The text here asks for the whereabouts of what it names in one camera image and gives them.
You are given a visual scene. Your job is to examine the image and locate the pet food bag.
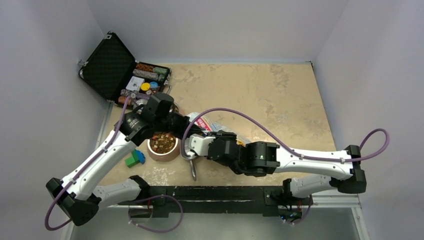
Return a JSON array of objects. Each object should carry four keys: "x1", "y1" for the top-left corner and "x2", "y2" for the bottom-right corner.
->
[{"x1": 194, "y1": 115, "x2": 251, "y2": 146}]

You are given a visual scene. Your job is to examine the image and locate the green blue toy block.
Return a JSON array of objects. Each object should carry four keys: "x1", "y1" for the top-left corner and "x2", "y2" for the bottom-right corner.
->
[{"x1": 124, "y1": 149, "x2": 146, "y2": 168}]

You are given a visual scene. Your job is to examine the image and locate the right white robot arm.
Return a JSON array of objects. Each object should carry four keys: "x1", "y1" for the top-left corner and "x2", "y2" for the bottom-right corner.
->
[{"x1": 206, "y1": 130, "x2": 367, "y2": 206}]

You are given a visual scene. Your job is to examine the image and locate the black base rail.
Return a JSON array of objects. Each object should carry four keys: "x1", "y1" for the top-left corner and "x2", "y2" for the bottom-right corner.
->
[{"x1": 121, "y1": 185, "x2": 313, "y2": 219}]

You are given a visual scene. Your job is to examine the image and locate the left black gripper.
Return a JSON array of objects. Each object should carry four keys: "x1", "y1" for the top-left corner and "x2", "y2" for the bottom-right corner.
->
[{"x1": 154, "y1": 109, "x2": 205, "y2": 140}]

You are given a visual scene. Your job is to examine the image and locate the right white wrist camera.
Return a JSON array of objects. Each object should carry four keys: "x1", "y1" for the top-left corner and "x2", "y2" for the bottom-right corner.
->
[{"x1": 180, "y1": 134, "x2": 215, "y2": 160}]

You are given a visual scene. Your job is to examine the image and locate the pink double pet bowl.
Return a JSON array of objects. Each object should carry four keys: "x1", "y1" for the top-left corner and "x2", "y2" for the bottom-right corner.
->
[{"x1": 146, "y1": 102, "x2": 181, "y2": 163}]

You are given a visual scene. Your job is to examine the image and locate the metal food scoop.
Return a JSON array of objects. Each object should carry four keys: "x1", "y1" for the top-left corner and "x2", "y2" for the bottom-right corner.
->
[{"x1": 180, "y1": 145, "x2": 198, "y2": 181}]

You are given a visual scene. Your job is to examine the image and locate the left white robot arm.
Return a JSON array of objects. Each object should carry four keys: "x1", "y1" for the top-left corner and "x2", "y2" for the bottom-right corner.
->
[{"x1": 46, "y1": 92, "x2": 190, "y2": 226}]

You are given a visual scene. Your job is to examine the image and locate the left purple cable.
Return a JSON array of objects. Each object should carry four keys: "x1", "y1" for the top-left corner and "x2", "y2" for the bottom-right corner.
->
[{"x1": 44, "y1": 96, "x2": 184, "y2": 233}]

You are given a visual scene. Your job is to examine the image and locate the black poker chip case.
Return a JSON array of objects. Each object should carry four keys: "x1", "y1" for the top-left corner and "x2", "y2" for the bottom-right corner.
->
[{"x1": 78, "y1": 31, "x2": 172, "y2": 104}]

